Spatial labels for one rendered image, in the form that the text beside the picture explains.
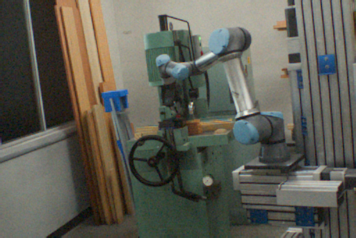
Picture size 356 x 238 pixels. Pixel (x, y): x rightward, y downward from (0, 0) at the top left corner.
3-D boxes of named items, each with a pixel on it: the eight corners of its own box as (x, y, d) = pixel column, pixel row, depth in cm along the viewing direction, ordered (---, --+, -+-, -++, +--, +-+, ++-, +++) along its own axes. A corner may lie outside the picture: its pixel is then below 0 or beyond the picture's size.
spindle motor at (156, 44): (144, 88, 287) (138, 34, 283) (154, 85, 303) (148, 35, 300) (173, 84, 281) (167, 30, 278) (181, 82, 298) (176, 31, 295)
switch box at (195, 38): (190, 60, 313) (188, 35, 311) (194, 60, 323) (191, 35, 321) (199, 59, 311) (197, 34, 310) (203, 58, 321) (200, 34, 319)
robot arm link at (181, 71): (195, 64, 251) (181, 59, 259) (179, 66, 244) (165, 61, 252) (194, 78, 254) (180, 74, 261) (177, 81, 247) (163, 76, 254)
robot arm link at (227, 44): (276, 138, 218) (242, 22, 222) (254, 145, 208) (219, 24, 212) (257, 143, 227) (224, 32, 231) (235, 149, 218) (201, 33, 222)
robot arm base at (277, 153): (295, 155, 231) (293, 135, 230) (284, 163, 218) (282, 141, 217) (265, 156, 239) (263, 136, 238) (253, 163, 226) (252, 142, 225)
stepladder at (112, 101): (133, 243, 375) (98, 93, 365) (145, 230, 399) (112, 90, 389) (152, 241, 370) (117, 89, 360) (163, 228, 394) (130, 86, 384)
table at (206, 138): (120, 154, 278) (119, 144, 278) (140, 144, 307) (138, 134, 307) (225, 148, 260) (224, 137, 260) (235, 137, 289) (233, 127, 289)
